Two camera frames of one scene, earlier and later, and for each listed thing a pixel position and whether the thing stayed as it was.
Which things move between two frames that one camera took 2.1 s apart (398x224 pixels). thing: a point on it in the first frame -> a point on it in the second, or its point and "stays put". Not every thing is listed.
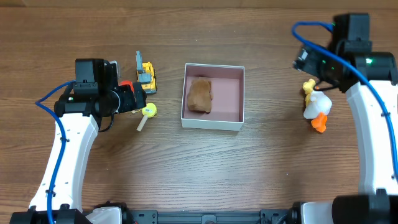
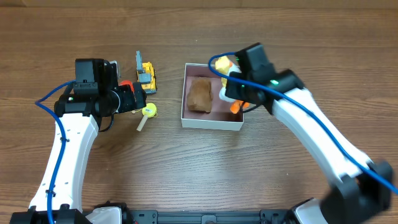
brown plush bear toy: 199,96 stays put
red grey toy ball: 129,83 stays put
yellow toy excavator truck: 146,74 stays put
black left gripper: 137,98 stays put
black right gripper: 306,64 -> 232,90
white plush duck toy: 318,104 -> 223,65
